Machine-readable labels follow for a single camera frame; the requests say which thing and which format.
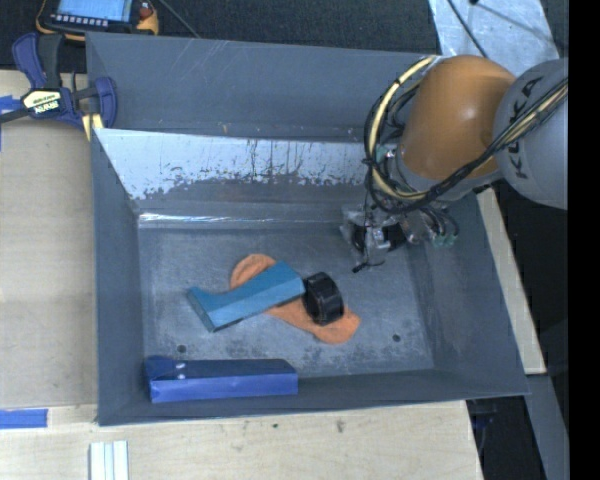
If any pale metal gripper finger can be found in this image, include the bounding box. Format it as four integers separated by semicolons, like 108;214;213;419
363;225;387;265
340;205;377;234

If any black ribbed round object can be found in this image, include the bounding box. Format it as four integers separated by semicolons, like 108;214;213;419
301;270;346;327

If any orange cloth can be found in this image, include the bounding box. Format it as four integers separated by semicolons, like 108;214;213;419
229;253;363;346

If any light blue angled block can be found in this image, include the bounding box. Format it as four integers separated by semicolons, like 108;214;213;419
185;260;308;334

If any grey metal bin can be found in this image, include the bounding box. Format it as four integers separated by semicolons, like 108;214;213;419
84;31;532;427

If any dark blue long box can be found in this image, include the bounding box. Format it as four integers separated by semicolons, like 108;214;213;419
142;355;300;405

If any black cylinder on white bracket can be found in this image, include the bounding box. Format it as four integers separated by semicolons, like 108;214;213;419
351;220;407;274

